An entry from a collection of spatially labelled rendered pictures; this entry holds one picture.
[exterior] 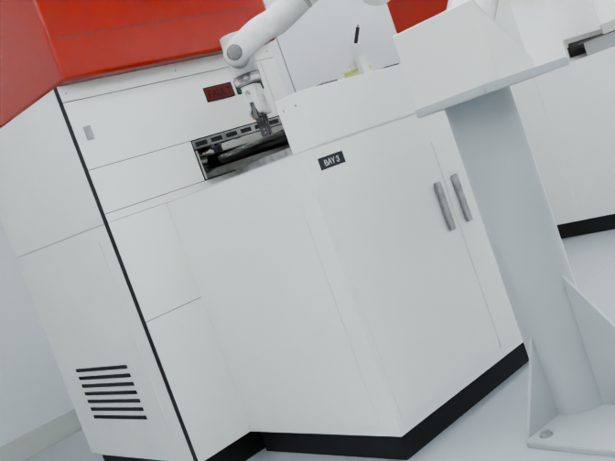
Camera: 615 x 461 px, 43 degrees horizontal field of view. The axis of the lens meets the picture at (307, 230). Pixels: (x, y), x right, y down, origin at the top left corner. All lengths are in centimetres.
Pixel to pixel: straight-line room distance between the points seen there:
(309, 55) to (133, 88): 274
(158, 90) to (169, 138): 15
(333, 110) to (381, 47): 358
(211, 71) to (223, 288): 73
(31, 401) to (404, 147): 221
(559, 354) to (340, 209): 62
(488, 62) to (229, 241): 86
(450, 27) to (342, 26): 353
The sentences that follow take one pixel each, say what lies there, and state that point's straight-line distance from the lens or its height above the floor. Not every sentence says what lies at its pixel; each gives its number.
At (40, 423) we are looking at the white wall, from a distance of 377.
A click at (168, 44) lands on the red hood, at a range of 249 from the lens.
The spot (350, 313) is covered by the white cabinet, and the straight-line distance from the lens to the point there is 194.
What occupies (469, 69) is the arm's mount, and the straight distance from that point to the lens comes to 184.
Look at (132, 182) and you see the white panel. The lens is 234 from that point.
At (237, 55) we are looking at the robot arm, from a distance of 239.
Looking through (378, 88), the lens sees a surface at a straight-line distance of 214.
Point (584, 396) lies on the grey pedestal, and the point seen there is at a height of 5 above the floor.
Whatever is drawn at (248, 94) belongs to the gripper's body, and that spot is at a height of 105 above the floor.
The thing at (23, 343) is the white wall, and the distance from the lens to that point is 374.
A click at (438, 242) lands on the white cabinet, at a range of 218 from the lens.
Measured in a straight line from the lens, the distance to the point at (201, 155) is 248.
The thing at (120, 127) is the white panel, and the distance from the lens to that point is 237.
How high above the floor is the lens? 79
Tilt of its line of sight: 5 degrees down
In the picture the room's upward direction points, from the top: 20 degrees counter-clockwise
